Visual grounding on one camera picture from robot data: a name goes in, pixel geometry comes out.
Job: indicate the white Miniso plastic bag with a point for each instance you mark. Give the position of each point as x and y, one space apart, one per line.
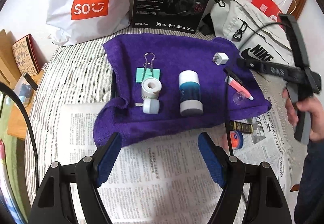
78 21

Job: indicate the grey Nike waist bag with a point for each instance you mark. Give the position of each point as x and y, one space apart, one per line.
253 33

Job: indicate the black gold pen tube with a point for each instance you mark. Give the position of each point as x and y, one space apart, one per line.
242 127

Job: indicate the small white cap plug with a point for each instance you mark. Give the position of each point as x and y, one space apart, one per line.
149 106

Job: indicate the dark blue sleeve forearm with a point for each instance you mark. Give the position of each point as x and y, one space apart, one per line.
309 205

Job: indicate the striped mattress cover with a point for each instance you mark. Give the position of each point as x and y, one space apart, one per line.
77 83

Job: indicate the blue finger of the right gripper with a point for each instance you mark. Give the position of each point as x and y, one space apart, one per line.
245 63
231 74

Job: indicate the newspaper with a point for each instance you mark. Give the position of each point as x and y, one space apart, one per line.
267 143

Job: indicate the wooden furniture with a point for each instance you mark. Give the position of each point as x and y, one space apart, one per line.
12 80

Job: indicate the person's right hand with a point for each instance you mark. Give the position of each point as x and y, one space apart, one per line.
312 105

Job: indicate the purple towel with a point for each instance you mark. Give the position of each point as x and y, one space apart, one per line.
173 54

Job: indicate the patterned small book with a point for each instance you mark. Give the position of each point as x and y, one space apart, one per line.
25 56

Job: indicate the white tape roll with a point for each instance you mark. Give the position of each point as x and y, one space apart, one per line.
151 88

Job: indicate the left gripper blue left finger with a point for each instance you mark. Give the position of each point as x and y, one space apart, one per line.
105 158

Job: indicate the white USB charger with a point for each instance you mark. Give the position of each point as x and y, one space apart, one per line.
220 58

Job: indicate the red white paper bag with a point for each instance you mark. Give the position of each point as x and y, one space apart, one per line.
274 8

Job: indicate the green binder clip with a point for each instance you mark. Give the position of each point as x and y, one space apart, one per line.
147 71

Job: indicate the blue orange round tin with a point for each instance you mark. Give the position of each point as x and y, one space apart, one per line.
237 140

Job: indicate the clear plastic cap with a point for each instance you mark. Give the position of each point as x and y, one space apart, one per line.
239 98

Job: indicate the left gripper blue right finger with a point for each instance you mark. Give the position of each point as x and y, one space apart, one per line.
214 158

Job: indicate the blue white bottle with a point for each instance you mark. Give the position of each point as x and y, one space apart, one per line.
190 94

